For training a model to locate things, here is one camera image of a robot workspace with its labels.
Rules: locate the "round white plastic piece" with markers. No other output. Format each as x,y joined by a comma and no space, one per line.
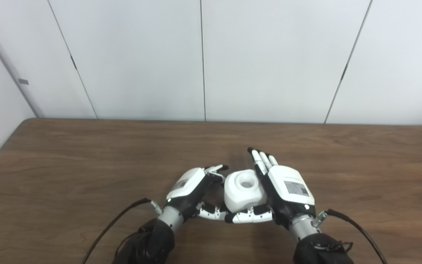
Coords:
242,196

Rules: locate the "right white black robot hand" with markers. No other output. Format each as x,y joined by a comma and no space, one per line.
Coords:
291,187

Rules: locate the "small grey wall tag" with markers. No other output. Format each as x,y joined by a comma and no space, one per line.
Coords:
23,81

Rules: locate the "black panel seam clip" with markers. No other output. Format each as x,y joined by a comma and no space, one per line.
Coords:
73,62
344,72

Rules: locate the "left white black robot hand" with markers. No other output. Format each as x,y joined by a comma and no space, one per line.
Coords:
187,187

